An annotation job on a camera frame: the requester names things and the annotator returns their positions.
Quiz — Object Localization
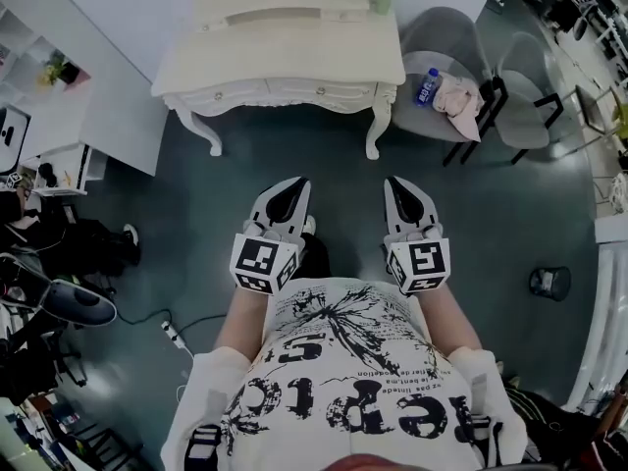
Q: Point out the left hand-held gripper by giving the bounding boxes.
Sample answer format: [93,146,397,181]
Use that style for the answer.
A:
[229,177,313,296]

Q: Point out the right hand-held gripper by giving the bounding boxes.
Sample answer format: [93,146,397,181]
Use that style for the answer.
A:
[383,176,452,296]

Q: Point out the white ornate desk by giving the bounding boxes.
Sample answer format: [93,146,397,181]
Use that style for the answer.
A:
[150,0,407,161]

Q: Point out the person's right forearm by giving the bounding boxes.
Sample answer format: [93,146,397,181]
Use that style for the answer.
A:
[415,282,485,358]

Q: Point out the person's left forearm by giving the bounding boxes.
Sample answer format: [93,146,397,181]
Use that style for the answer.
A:
[214,286,272,362]

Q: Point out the white ornate drawer front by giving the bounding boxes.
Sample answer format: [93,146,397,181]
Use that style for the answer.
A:
[189,83,269,113]
[267,78,380,106]

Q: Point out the person's black trousers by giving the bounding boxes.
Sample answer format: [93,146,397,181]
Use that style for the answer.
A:
[297,233,333,282]

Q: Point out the pink cloth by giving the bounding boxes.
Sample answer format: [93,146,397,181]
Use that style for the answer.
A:
[433,76,485,143]

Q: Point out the blue label water bottle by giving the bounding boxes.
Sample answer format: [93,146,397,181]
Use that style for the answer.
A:
[416,67,444,109]

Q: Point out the grey upholstered chair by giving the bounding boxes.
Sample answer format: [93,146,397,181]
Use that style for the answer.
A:
[494,30,565,167]
[391,6,494,145]

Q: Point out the white power strip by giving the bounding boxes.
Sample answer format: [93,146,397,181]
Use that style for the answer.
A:
[160,320,189,349]

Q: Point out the black waste bin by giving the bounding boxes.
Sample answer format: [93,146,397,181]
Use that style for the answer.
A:
[528,265,572,304]

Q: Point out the black office chair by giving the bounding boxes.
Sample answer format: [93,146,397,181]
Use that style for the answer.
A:
[0,252,119,387]

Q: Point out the white glossy table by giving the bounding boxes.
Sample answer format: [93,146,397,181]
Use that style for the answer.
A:
[563,216,628,414]

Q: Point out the black striped bag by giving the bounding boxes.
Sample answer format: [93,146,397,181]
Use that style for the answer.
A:
[503,385,607,471]

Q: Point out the yellow potted plant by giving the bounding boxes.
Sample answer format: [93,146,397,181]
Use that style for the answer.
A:
[37,50,81,88]

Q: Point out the white appliance with black panel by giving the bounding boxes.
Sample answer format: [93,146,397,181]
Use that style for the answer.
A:
[0,106,32,174]

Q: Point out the white shelf unit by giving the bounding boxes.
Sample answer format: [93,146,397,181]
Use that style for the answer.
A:
[0,1,95,117]

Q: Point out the black floor cable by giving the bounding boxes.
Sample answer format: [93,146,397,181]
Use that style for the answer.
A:
[115,308,228,339]

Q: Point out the wooden frame chair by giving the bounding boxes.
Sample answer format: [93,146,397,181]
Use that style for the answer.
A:
[570,84,628,142]

